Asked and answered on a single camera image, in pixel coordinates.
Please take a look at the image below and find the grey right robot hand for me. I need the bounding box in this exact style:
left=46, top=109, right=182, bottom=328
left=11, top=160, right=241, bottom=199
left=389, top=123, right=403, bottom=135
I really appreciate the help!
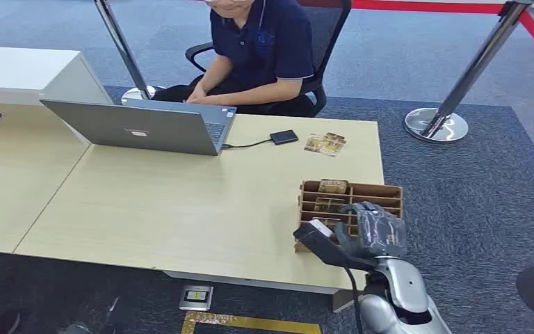
left=333, top=201, right=408, bottom=260

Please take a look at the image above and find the person's right hand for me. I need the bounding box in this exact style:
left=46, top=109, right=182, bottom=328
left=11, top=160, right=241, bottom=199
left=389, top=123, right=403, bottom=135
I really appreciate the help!
left=186, top=86, right=208, bottom=104

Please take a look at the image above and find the brown cardboard card holder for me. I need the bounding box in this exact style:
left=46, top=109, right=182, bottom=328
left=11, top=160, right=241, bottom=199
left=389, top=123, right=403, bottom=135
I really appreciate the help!
left=294, top=180, right=404, bottom=254

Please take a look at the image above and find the person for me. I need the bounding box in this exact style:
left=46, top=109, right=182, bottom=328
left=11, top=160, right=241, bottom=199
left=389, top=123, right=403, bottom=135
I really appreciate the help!
left=150, top=0, right=316, bottom=117

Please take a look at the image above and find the grey laptop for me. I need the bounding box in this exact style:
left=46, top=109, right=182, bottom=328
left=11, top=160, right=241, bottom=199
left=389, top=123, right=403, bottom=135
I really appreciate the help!
left=40, top=97, right=238, bottom=157

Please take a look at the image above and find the black external drive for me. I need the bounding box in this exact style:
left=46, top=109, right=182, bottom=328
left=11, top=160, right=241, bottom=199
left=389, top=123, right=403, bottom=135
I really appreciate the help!
left=269, top=129, right=299, bottom=146

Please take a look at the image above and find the black office chair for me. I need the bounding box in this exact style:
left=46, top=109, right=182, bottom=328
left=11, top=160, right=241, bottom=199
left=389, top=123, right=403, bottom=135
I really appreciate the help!
left=184, top=0, right=353, bottom=118

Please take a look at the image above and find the white cabinet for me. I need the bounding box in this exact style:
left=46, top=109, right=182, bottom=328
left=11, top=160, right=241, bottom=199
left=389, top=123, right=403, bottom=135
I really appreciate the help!
left=0, top=45, right=114, bottom=107

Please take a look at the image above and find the metal floor socket box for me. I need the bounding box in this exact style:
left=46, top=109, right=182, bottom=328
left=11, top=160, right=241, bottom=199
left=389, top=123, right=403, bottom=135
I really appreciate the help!
left=178, top=285, right=214, bottom=312

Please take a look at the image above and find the grey object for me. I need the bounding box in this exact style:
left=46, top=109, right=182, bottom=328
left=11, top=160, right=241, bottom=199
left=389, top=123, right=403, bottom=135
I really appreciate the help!
left=59, top=321, right=91, bottom=334

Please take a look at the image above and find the black drive cable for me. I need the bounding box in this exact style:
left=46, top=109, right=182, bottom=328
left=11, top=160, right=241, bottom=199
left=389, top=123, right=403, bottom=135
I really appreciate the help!
left=220, top=138, right=275, bottom=151

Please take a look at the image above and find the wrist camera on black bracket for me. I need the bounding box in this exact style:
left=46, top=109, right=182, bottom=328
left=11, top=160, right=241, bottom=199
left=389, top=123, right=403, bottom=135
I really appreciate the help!
left=293, top=219, right=380, bottom=273

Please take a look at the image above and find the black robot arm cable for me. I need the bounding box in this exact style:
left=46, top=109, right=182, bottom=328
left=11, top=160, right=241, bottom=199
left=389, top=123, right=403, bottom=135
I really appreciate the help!
left=343, top=266, right=366, bottom=334

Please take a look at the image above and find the chrome stanchion post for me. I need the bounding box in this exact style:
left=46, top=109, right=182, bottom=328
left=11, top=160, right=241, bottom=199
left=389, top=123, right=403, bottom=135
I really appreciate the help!
left=403, top=0, right=534, bottom=145
left=93, top=0, right=167, bottom=104

